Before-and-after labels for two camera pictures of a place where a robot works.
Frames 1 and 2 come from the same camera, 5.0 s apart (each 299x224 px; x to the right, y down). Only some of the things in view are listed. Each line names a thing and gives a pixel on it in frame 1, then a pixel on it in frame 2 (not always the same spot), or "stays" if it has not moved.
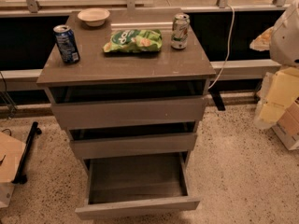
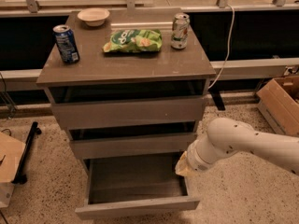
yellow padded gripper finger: [263, 41] → [200, 156]
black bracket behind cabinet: [217, 97] stays
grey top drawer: [110, 107] stays
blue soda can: [66, 43] stays
